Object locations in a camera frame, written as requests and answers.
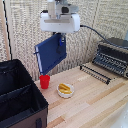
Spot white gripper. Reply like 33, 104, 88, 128
39, 13, 81, 48

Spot dark blue book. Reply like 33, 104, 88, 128
33, 33, 68, 76

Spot red plastic cup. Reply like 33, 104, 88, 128
39, 74, 51, 90

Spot yellow food pieces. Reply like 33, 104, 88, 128
58, 83, 73, 94

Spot white bowl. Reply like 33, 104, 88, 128
56, 82, 75, 99

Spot black toaster oven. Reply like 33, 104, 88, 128
92, 37, 128, 80

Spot black fabric storage box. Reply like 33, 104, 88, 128
0, 58, 50, 128

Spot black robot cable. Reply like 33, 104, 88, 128
79, 24, 128, 50

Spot black wire oven rack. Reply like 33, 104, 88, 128
79, 64, 112, 86

